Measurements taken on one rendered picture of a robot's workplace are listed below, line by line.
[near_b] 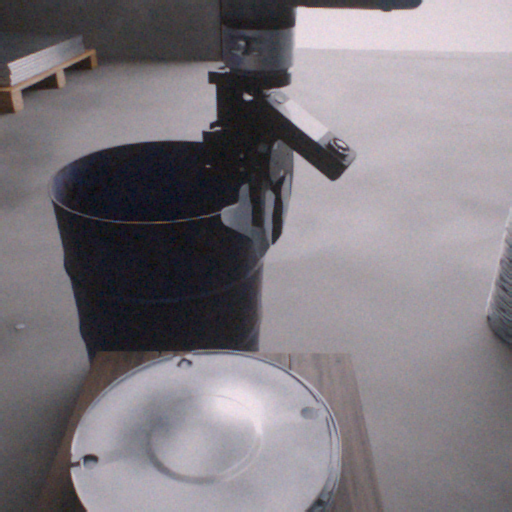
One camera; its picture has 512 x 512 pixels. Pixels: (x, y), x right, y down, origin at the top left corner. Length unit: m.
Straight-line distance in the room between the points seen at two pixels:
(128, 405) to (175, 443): 0.09
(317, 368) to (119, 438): 0.30
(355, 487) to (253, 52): 0.48
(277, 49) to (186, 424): 0.42
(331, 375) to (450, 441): 0.49
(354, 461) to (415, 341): 0.80
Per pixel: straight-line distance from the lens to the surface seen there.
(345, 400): 0.80
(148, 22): 4.78
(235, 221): 0.66
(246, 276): 1.09
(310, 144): 0.60
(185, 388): 0.75
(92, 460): 0.70
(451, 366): 1.46
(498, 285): 1.56
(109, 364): 0.87
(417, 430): 1.28
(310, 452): 0.68
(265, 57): 0.59
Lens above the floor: 0.90
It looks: 29 degrees down
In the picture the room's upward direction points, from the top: straight up
